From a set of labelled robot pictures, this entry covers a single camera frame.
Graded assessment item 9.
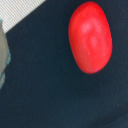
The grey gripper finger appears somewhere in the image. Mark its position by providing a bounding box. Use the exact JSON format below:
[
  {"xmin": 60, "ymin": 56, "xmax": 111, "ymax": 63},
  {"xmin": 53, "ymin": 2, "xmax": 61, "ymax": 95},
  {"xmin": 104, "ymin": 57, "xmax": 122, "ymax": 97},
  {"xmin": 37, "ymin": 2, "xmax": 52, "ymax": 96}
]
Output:
[{"xmin": 0, "ymin": 19, "xmax": 11, "ymax": 89}]

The red sausage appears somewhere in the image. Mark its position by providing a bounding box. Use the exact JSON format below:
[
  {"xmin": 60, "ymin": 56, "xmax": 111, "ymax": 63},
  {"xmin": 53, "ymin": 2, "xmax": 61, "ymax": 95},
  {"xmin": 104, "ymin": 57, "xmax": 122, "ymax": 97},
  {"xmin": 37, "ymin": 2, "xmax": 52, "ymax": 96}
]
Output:
[{"xmin": 68, "ymin": 2, "xmax": 112, "ymax": 74}]

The woven beige placemat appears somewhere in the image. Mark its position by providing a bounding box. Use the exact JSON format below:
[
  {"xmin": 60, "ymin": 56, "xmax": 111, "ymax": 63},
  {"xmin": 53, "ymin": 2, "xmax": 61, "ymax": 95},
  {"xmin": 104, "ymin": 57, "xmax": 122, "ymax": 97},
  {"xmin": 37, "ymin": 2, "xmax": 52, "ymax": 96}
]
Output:
[{"xmin": 0, "ymin": 0, "xmax": 46, "ymax": 33}]

